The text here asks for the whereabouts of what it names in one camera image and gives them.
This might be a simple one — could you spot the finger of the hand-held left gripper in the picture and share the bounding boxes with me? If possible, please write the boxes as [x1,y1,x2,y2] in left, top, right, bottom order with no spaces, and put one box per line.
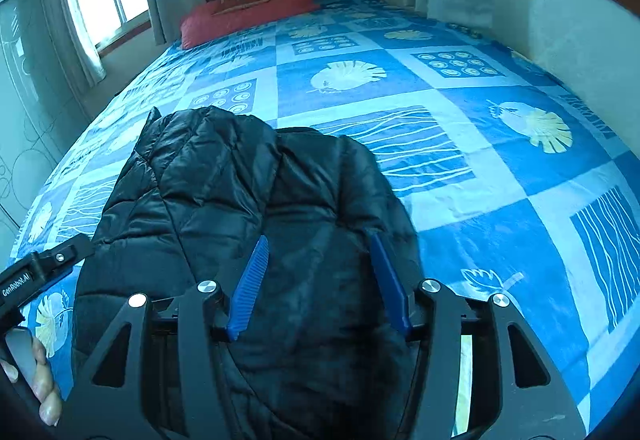
[30,232,97,281]

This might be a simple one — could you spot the person's left hand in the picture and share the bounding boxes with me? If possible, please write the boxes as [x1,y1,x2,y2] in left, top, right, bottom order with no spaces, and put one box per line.
[0,335,64,427]

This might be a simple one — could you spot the black puffer jacket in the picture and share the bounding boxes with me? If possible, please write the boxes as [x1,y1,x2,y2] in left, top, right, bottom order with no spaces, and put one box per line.
[72,106,422,440]

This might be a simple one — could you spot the blue printed bed sheet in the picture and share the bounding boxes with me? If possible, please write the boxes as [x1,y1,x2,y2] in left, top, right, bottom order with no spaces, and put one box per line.
[10,0,640,437]

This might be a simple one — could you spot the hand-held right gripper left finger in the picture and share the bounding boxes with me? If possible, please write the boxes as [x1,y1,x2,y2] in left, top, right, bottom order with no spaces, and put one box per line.
[57,235,271,440]

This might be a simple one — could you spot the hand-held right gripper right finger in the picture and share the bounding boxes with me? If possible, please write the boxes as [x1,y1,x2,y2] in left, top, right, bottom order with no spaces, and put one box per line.
[367,230,587,440]

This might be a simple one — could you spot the red pillow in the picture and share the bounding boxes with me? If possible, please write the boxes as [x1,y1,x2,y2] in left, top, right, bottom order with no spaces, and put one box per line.
[179,0,322,51]

